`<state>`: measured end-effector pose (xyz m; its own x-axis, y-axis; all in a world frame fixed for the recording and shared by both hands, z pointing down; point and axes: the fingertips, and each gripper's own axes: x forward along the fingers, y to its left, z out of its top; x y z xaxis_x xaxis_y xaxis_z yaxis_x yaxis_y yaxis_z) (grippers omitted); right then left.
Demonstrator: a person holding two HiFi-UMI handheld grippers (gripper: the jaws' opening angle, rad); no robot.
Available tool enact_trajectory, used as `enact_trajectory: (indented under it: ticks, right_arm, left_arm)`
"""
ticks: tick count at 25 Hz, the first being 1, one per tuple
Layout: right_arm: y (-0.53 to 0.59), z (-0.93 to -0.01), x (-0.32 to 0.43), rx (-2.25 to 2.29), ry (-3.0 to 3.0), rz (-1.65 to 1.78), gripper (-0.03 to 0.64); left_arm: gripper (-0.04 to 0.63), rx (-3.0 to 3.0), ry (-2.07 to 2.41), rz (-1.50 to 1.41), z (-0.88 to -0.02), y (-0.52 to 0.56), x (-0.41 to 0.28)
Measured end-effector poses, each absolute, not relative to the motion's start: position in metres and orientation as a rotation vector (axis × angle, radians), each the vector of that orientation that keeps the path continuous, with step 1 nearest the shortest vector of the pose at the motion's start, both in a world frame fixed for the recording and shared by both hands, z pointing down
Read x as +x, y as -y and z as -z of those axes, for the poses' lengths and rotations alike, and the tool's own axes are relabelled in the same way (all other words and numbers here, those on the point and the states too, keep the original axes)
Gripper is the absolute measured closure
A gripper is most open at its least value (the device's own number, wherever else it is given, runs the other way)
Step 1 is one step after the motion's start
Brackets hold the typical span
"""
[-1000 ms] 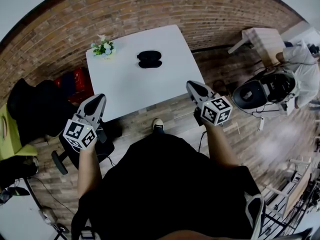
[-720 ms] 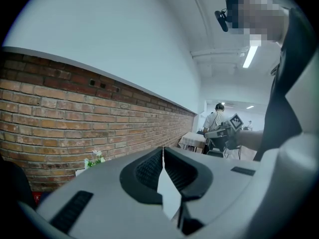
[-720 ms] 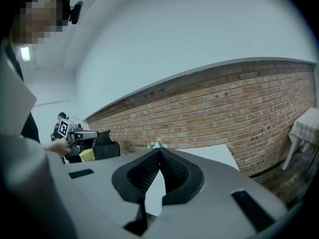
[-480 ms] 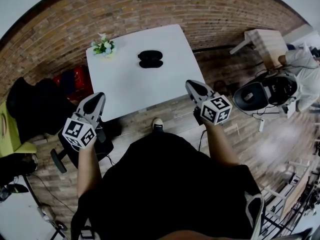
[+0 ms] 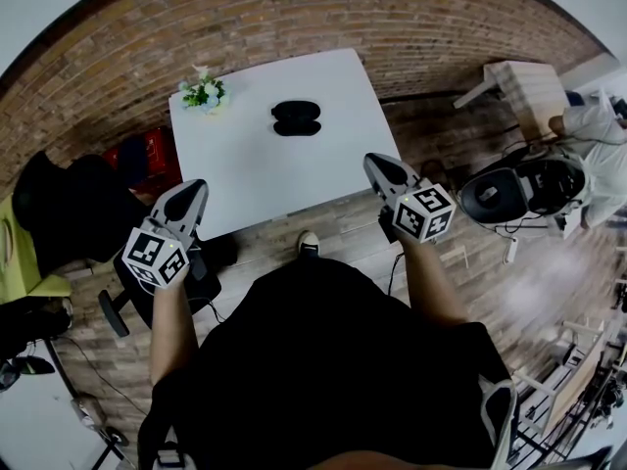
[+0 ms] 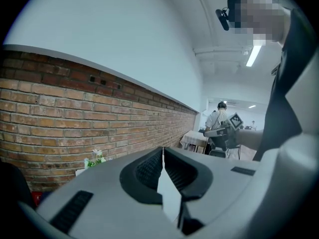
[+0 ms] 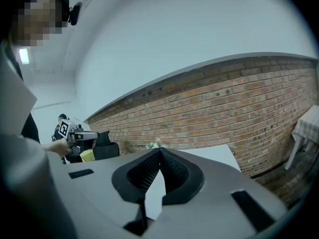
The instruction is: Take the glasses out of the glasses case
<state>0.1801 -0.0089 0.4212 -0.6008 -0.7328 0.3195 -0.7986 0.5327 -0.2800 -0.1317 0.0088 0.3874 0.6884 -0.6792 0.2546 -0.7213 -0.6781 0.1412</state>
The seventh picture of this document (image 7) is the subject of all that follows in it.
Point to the green plant with white flowers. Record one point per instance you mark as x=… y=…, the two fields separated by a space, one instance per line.
x=154 y=144

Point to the table with checked cloth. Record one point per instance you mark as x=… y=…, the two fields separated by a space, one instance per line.
x=307 y=128

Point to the person's left hand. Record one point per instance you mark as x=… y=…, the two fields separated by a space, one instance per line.
x=61 y=148

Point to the person's left forearm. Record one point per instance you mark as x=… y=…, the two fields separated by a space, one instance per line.
x=47 y=148

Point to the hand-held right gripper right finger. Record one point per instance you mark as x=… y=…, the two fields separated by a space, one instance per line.
x=179 y=178

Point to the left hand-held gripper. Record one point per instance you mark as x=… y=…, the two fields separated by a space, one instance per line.
x=64 y=129

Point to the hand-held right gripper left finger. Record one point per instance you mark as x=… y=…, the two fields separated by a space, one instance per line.
x=139 y=175

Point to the ceiling light panel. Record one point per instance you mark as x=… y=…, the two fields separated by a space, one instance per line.
x=24 y=55

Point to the black office chair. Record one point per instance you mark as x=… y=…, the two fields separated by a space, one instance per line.
x=107 y=149

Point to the wall socket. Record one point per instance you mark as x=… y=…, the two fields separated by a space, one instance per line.
x=160 y=88
x=147 y=92

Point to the black head-mounted camera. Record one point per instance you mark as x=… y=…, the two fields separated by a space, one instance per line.
x=74 y=14

